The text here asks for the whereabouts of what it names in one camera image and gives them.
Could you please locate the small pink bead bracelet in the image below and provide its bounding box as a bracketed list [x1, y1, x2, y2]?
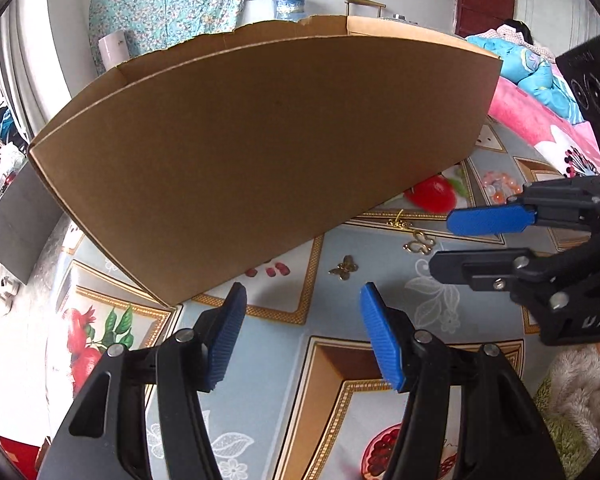
[481, 170, 523, 207]

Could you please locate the brown cardboard box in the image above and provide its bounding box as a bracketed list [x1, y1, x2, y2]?
[27, 14, 504, 308]

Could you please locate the light blue quilted garment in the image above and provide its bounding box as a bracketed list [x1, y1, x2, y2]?
[467, 34, 588, 125]

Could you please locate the printed pomegranate tablecloth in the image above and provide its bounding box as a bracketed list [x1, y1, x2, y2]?
[42, 117, 600, 480]

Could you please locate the small gold charm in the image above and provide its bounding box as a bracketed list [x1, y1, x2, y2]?
[386, 209, 415, 231]

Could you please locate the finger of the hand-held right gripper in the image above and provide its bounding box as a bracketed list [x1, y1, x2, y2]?
[446, 176, 600, 237]
[428, 247, 598, 311]

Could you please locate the gold metal handle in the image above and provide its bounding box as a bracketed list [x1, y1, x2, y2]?
[344, 0, 387, 21]

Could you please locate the pink paper roll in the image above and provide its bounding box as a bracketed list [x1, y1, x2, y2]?
[97, 30, 131, 72]

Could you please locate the blue water bottle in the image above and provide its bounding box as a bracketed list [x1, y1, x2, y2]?
[271, 0, 308, 23]

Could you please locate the floral blue curtain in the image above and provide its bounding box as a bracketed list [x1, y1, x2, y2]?
[89, 0, 262, 73]

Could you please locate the red gift bag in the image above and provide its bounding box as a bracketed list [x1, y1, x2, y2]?
[0, 436, 43, 480]

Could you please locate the grey cabinet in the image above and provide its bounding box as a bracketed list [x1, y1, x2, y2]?
[0, 162, 63, 286]

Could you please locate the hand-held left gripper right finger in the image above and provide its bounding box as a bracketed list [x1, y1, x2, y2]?
[359, 282, 567, 480]

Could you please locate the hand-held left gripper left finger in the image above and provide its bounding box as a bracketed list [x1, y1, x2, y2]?
[36, 281, 248, 480]

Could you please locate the gold butterfly brooch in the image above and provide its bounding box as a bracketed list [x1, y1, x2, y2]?
[328, 254, 359, 280]

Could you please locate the pink printed blanket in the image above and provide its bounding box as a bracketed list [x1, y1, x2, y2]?
[487, 74, 600, 178]

